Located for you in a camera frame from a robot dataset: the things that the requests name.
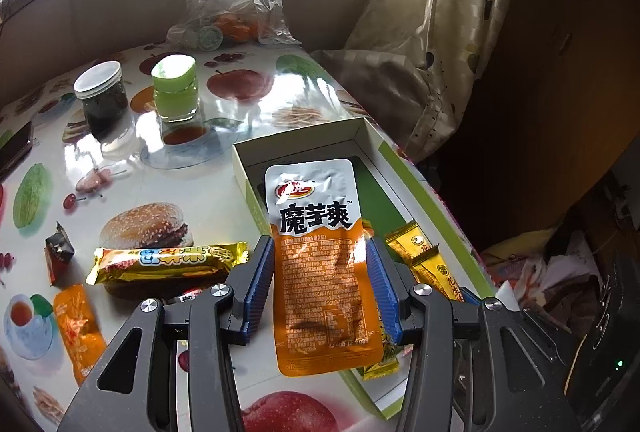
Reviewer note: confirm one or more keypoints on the dark jar with clear lid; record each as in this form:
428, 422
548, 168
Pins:
102, 111

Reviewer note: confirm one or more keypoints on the black device with green light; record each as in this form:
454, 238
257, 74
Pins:
610, 337

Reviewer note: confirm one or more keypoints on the printed fruit tablecloth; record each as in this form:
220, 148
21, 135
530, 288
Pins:
150, 192

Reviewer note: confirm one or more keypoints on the pile of clothes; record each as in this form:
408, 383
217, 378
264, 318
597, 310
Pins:
550, 272

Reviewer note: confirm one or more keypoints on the green lid jar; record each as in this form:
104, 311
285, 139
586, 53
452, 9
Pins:
175, 96

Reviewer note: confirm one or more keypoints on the green cardboard box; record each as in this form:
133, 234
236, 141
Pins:
380, 192

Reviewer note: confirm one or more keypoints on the cream patterned curtain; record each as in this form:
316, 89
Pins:
425, 11

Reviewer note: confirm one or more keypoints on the orange white snack pouch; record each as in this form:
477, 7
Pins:
320, 272
77, 332

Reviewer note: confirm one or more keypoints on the black smartphone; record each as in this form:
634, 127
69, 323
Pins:
15, 149

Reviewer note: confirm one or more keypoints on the small red gold packet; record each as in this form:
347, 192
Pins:
187, 297

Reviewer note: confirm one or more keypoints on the brown wooden wardrobe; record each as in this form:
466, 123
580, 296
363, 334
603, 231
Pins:
550, 86

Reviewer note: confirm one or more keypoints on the small dark red candy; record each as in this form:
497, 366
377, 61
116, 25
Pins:
60, 252

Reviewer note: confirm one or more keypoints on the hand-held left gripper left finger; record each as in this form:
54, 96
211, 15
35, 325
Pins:
252, 297

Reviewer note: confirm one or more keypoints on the long golden snack bar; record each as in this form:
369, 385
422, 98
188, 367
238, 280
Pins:
160, 262

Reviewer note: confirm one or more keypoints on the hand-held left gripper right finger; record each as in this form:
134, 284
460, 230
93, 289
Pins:
382, 297

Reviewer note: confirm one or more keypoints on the yellow snack packet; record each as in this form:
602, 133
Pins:
382, 364
412, 242
442, 279

